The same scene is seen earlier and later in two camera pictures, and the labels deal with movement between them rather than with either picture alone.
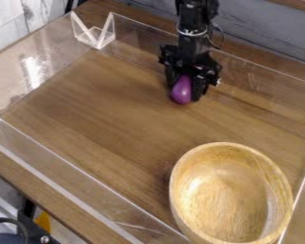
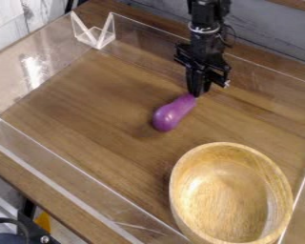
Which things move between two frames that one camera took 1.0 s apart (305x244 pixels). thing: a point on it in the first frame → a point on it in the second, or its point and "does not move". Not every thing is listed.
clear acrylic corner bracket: [94, 36] does not move
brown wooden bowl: [232, 194] does not move
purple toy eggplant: [180, 93] → [169, 114]
